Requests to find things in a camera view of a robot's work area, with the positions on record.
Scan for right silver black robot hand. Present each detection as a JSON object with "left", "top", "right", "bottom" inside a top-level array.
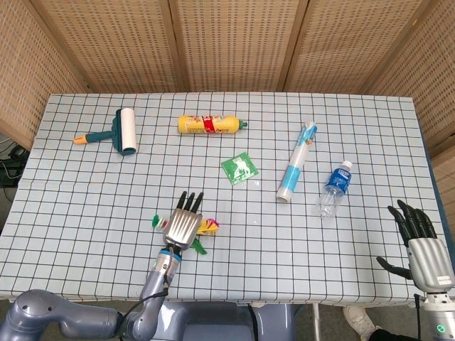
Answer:
[{"left": 376, "top": 199, "right": 455, "bottom": 294}]

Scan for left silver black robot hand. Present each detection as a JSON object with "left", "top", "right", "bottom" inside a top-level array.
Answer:
[{"left": 162, "top": 190, "right": 205, "bottom": 251}]

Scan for yellow green feather toy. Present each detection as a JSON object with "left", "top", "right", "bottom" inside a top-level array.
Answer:
[{"left": 151, "top": 214, "right": 222, "bottom": 256}]

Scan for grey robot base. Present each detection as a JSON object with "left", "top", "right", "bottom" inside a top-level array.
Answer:
[{"left": 141, "top": 301, "right": 296, "bottom": 341}]

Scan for blue grid tablecloth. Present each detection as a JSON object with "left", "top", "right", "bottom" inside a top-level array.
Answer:
[{"left": 0, "top": 92, "right": 455, "bottom": 308}]

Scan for green sachet packet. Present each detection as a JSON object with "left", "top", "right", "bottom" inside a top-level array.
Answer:
[{"left": 220, "top": 151, "right": 260, "bottom": 187}]

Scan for white shoe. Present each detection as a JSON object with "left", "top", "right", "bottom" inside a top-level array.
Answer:
[{"left": 343, "top": 305, "right": 377, "bottom": 341}]

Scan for yellow plastic bottle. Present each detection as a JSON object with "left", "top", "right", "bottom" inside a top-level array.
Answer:
[{"left": 178, "top": 114, "right": 250, "bottom": 136}]

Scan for clear water bottle blue label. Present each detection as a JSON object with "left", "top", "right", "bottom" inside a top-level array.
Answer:
[{"left": 312, "top": 160, "right": 353, "bottom": 219}]

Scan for teal lint roller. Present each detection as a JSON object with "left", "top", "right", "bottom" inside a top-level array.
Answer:
[{"left": 73, "top": 108, "right": 139, "bottom": 157}]

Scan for blue white film roll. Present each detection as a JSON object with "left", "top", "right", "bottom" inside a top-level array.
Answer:
[{"left": 277, "top": 121, "right": 318, "bottom": 204}]

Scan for woven bamboo folding screen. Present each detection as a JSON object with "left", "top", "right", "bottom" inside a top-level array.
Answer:
[{"left": 0, "top": 0, "right": 455, "bottom": 200}]

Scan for black cables bundle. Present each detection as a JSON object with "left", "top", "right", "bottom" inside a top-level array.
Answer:
[{"left": 0, "top": 136, "right": 30, "bottom": 189}]

